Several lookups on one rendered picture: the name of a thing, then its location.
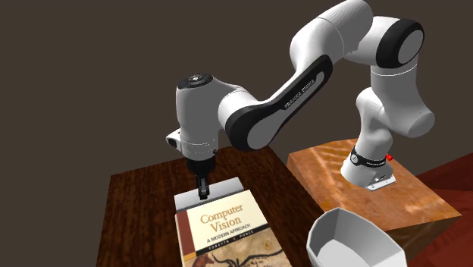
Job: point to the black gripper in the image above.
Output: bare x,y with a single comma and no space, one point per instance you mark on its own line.
200,166

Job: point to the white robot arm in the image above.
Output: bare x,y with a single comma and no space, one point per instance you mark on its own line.
391,92

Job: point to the cream and brown book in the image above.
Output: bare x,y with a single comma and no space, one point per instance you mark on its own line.
225,229

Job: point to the dark wooden table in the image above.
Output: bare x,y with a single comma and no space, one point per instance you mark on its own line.
140,207

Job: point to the orange wooden robot stand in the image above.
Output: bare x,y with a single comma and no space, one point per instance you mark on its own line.
332,185

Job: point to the white bowl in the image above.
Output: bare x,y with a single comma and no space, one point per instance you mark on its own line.
351,240

